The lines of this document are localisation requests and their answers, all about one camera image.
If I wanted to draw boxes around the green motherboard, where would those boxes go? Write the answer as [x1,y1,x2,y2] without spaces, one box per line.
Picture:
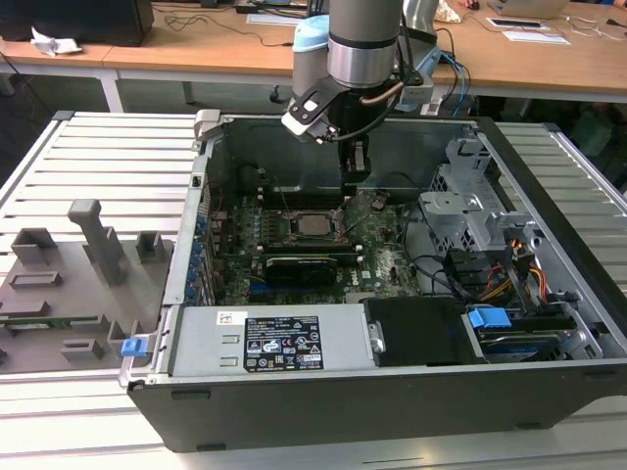
[208,188,427,307]

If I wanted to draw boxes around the silver laptop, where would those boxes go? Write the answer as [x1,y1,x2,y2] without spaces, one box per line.
[489,0,572,21]

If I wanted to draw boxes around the CPU socket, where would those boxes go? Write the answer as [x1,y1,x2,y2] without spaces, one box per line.
[283,208,352,246]

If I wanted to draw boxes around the white paper sheet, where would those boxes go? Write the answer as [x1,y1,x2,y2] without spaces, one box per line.
[502,28,572,46]

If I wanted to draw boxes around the silver topped CPU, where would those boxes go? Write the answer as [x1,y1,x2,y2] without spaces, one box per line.
[298,212,332,236]

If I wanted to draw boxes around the crumpled white paper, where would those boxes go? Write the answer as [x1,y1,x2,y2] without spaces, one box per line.
[29,26,84,58]

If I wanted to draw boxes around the thin wire locking lever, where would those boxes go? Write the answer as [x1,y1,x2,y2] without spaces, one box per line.
[272,176,294,219]
[342,213,369,237]

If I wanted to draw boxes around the grey case handle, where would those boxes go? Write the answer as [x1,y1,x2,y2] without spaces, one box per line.
[193,108,221,148]

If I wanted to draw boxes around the black plastic shroud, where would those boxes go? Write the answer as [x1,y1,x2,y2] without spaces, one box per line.
[362,295,487,369]

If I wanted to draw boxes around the grey parts rack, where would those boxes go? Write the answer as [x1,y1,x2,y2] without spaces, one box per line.
[0,198,175,376]

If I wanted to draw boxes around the black graphics card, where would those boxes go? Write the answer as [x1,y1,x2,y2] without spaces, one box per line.
[264,254,339,288]

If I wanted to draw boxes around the black open PC case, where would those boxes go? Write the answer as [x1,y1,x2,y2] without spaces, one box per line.
[125,108,627,454]

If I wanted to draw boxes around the brown curved hose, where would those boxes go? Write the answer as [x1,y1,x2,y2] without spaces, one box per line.
[360,80,406,107]

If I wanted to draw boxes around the blue cable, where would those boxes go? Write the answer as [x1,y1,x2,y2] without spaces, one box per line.
[438,51,474,117]

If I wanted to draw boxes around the wooden desk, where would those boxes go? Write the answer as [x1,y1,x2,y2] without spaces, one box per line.
[0,0,627,117]

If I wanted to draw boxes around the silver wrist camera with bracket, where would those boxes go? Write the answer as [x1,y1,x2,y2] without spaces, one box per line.
[280,75,344,144]

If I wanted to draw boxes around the hard disk with blue label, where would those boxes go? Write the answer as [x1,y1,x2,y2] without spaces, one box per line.
[477,332,572,364]

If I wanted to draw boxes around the yellow red power wires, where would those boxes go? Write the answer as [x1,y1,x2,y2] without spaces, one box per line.
[482,234,550,305]

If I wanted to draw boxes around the grey power supply unit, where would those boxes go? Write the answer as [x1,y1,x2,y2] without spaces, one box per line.
[169,304,389,379]

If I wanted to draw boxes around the blue disk carrier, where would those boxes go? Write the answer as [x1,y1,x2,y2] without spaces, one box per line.
[467,304,513,344]

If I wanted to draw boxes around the silver drive cage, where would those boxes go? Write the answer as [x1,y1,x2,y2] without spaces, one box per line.
[418,136,540,256]

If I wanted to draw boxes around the black computer box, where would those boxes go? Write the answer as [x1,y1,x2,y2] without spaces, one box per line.
[0,0,156,48]

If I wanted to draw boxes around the green RAM stick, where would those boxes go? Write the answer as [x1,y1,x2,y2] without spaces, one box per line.
[0,315,99,329]

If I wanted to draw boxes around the metal socket cover frame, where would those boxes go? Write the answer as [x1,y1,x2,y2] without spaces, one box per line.
[332,191,388,237]

